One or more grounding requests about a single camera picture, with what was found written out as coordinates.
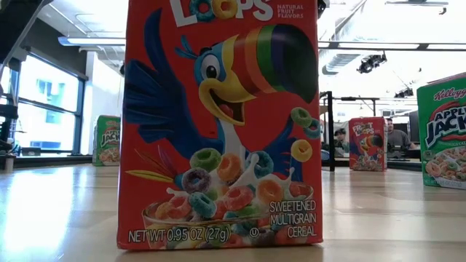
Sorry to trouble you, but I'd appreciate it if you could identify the green Apple Jacks cereal box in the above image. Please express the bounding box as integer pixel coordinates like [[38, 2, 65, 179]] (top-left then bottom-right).
[[416, 71, 466, 191], [92, 114, 122, 167]]

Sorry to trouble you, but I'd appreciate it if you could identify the silver ventilation duct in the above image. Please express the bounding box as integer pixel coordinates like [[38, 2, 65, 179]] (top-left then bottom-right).
[[322, 50, 363, 76]]

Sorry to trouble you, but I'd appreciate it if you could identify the black equipment stand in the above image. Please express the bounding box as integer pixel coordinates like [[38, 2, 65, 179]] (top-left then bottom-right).
[[0, 103, 20, 156]]

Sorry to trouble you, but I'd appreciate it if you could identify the black computer monitor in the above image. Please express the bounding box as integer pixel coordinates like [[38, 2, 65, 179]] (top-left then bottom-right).
[[407, 111, 420, 143]]

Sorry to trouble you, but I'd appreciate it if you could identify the dark window frame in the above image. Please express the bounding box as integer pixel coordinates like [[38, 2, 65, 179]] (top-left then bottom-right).
[[0, 54, 88, 157]]

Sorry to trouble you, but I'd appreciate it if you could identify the black ceiling spotlight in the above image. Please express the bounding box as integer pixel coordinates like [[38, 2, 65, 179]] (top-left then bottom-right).
[[395, 87, 416, 99], [356, 52, 389, 76]]

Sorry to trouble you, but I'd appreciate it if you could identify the black aluminium rig frame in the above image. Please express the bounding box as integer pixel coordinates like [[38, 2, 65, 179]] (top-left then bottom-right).
[[0, 154, 466, 172]]

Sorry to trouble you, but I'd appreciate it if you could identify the red Froot Loops cereal box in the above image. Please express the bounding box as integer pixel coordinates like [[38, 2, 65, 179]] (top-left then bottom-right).
[[116, 0, 324, 252], [348, 116, 388, 172]]

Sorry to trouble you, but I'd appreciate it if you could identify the person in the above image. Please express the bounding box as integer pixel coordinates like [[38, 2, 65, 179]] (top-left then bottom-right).
[[384, 116, 419, 153], [333, 127, 351, 156]]

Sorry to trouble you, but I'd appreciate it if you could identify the black overhead bar stand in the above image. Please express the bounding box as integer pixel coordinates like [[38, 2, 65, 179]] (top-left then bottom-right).
[[340, 96, 382, 118]]

